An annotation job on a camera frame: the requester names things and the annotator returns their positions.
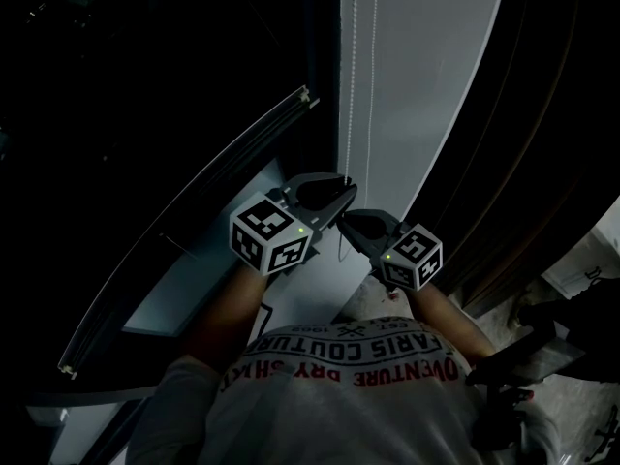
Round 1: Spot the person's white printed t-shirt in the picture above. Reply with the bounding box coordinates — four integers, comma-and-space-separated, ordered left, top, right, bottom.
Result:
125, 315, 558, 465

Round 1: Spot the black metal floor stand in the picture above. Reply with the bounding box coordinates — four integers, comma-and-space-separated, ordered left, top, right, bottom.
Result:
588, 404, 620, 460

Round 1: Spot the grey insect screen bar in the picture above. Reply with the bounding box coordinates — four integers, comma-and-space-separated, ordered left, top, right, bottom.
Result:
57, 84, 321, 381

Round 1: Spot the white cabinet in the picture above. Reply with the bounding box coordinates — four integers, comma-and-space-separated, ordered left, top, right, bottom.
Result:
540, 210, 620, 299

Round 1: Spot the grey neck strap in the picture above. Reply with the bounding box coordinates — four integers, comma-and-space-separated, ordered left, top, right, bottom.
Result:
269, 363, 304, 465

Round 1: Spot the white bead chain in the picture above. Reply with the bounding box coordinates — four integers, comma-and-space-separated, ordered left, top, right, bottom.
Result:
337, 0, 380, 262

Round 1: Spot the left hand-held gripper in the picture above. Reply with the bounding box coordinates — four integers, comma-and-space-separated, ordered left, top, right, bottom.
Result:
230, 171, 359, 278

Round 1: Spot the dark framed window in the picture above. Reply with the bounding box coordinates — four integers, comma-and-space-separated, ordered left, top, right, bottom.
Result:
0, 0, 343, 465

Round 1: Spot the thin white pull cord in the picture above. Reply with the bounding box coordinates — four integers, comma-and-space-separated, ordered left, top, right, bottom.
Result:
158, 232, 201, 262

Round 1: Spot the black chest-mounted phone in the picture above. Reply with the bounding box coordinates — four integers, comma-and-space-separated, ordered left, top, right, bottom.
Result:
464, 317, 587, 389

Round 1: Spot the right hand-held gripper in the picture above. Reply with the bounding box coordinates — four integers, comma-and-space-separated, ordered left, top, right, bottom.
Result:
340, 207, 445, 293

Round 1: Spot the dark brown curtain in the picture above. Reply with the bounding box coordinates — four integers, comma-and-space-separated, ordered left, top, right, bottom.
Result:
406, 0, 620, 319

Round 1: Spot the person's left forearm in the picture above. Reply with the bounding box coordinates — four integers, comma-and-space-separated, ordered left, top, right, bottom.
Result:
186, 262, 272, 372

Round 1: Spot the person's right forearm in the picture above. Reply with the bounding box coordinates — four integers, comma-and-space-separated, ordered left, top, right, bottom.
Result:
406, 283, 498, 360

